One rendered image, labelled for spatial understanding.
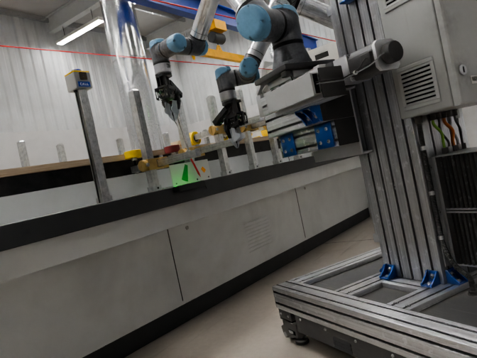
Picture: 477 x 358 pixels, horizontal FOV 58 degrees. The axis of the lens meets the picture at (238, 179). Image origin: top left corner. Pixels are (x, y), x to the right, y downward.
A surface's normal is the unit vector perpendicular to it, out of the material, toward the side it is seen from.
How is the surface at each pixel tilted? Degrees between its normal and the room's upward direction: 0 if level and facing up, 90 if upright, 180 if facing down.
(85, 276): 90
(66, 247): 90
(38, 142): 90
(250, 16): 97
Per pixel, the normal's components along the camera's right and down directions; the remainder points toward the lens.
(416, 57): -0.87, 0.20
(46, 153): 0.82, -0.16
